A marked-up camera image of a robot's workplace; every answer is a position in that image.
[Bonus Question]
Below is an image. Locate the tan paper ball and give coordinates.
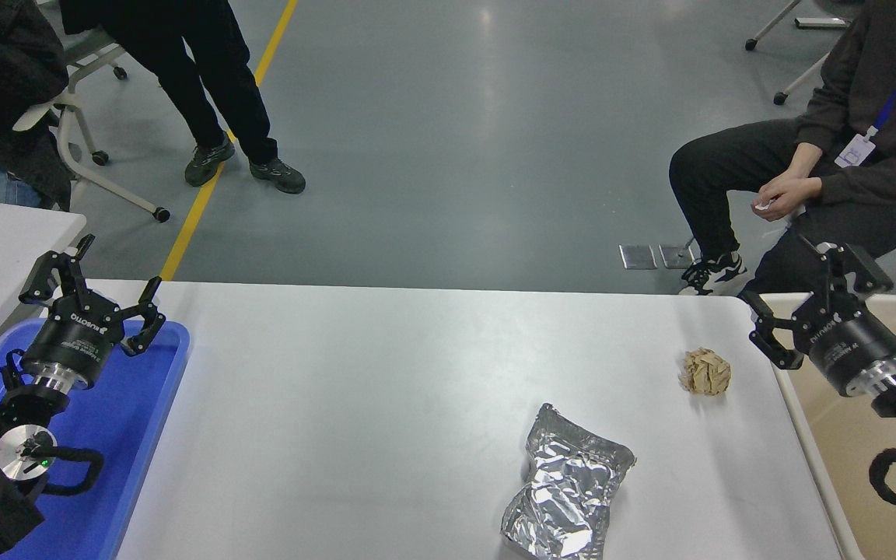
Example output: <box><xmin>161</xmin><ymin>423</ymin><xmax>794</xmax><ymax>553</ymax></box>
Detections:
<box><xmin>680</xmin><ymin>348</ymin><xmax>732</xmax><ymax>397</ymax></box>

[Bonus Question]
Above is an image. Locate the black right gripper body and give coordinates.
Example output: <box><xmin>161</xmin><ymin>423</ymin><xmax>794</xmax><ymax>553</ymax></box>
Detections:
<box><xmin>794</xmin><ymin>298</ymin><xmax>896</xmax><ymax>391</ymax></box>

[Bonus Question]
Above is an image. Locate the silver foil tray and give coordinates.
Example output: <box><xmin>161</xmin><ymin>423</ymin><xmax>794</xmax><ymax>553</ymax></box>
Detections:
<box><xmin>502</xmin><ymin>403</ymin><xmax>637</xmax><ymax>560</ymax></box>

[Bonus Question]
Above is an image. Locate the white wheeled chair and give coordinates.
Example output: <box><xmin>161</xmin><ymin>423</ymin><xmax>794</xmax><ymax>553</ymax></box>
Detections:
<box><xmin>744</xmin><ymin>0</ymin><xmax>861</xmax><ymax>106</ymax></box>

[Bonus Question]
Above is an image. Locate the person's left hand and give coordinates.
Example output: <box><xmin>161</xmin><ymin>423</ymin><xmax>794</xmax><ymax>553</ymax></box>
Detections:
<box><xmin>750</xmin><ymin>177</ymin><xmax>822</xmax><ymax>221</ymax></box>

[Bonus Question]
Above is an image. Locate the blue plastic tray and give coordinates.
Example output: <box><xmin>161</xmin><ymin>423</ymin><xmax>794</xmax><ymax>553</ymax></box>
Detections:
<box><xmin>0</xmin><ymin>317</ymin><xmax>191</xmax><ymax>560</ymax></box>

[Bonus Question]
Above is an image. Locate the large pale plastic bin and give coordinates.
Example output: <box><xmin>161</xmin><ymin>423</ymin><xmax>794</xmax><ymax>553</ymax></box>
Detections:
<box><xmin>755</xmin><ymin>293</ymin><xmax>896</xmax><ymax>560</ymax></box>

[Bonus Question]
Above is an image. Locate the grey seat office chair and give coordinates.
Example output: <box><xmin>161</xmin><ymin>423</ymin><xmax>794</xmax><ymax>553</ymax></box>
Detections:
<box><xmin>63</xmin><ymin>33</ymin><xmax>130</xmax><ymax>82</ymax></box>

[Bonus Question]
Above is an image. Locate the black hanging garment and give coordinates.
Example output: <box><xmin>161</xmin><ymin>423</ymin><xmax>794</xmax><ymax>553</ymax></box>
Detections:
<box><xmin>59</xmin><ymin>0</ymin><xmax>103</xmax><ymax>35</ymax></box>

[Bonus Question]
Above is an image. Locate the person's right hand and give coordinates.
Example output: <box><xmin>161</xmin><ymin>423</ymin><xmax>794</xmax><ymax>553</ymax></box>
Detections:
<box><xmin>758</xmin><ymin>167</ymin><xmax>807</xmax><ymax>197</ymax></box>

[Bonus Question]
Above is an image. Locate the blue lanyard with badge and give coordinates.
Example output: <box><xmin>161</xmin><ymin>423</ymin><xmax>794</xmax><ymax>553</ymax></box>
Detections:
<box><xmin>835</xmin><ymin>0</ymin><xmax>896</xmax><ymax>169</ymax></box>

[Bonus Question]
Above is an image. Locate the white office chair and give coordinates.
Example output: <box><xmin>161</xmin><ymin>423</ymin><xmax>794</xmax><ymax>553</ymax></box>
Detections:
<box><xmin>12</xmin><ymin>87</ymin><xmax>170</xmax><ymax>224</ymax></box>

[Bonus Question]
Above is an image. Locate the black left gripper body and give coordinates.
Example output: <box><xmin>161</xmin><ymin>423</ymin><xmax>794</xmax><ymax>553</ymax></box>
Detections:
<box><xmin>24</xmin><ymin>289</ymin><xmax>126</xmax><ymax>384</ymax></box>

